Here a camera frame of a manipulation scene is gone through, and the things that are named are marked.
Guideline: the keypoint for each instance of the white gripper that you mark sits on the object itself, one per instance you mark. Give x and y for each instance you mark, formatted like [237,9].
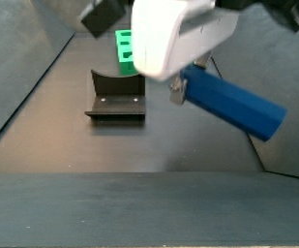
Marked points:
[174,33]

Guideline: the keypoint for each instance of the blue hexagonal prism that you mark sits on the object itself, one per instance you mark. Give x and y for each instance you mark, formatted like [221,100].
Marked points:
[254,114]

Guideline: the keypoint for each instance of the black curved cradle stand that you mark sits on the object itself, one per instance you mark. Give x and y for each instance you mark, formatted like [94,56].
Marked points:
[120,95]

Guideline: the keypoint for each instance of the green shape sorter block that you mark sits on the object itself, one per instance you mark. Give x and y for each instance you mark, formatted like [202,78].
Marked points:
[125,52]

